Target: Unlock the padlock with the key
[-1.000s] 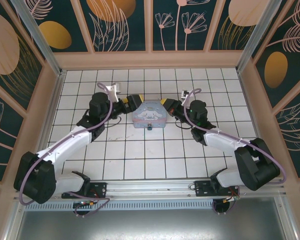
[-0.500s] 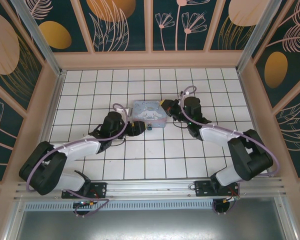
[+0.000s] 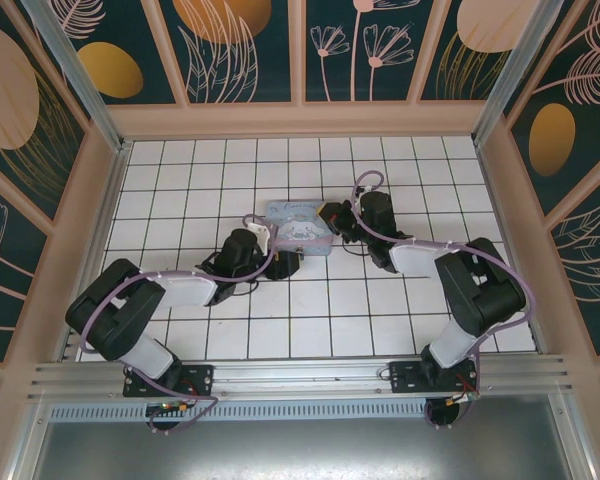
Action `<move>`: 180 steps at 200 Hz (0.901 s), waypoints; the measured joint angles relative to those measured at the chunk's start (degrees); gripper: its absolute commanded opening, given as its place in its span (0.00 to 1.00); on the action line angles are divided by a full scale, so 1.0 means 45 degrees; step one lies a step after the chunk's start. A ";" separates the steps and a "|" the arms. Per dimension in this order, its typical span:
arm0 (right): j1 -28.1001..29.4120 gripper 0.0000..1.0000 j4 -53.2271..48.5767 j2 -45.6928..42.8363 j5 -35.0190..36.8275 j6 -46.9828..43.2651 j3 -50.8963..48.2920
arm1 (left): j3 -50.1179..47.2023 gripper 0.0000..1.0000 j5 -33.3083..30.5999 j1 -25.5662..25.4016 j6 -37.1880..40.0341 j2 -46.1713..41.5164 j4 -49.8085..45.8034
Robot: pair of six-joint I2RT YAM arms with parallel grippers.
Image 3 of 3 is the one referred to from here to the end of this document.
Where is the grey metal sheet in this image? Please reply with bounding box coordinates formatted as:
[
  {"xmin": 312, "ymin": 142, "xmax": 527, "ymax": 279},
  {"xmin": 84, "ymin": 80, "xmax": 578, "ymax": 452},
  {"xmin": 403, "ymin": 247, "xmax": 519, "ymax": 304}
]
[{"xmin": 24, "ymin": 418, "xmax": 600, "ymax": 480}]

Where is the aluminium frame post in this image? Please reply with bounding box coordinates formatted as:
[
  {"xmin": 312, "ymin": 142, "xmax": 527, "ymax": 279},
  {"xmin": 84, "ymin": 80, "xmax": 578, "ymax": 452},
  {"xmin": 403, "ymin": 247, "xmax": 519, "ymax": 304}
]
[
  {"xmin": 19, "ymin": 0, "xmax": 134, "ymax": 154},
  {"xmin": 471, "ymin": 0, "xmax": 584, "ymax": 146}
]

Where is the blue cartoon tin box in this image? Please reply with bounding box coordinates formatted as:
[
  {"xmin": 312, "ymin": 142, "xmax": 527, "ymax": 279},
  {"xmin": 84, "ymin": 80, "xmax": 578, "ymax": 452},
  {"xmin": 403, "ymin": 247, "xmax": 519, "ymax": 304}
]
[{"xmin": 264, "ymin": 199, "xmax": 339, "ymax": 256}]

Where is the thin black cable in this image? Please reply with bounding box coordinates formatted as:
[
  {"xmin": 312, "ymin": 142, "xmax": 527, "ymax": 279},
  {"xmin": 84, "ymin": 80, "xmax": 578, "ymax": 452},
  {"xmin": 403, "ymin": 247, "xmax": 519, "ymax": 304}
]
[
  {"xmin": 340, "ymin": 238, "xmax": 379, "ymax": 257},
  {"xmin": 227, "ymin": 278, "xmax": 261, "ymax": 297}
]

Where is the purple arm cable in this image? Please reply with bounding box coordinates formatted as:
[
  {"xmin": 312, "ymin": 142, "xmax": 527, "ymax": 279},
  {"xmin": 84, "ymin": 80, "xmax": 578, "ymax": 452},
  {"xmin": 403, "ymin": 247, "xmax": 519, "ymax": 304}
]
[
  {"xmin": 350, "ymin": 171, "xmax": 539, "ymax": 431},
  {"xmin": 77, "ymin": 213, "xmax": 281, "ymax": 436}
]

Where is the perforated metal cable tray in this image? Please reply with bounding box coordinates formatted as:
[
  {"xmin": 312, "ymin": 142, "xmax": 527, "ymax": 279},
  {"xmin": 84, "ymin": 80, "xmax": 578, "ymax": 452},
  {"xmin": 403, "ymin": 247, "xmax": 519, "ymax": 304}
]
[{"xmin": 48, "ymin": 398, "xmax": 566, "ymax": 424}]

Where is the long aluminium base rail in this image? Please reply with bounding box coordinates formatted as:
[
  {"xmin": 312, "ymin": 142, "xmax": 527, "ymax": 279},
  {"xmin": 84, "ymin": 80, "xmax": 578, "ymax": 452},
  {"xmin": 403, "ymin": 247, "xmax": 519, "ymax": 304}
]
[{"xmin": 27, "ymin": 352, "xmax": 579, "ymax": 401}]

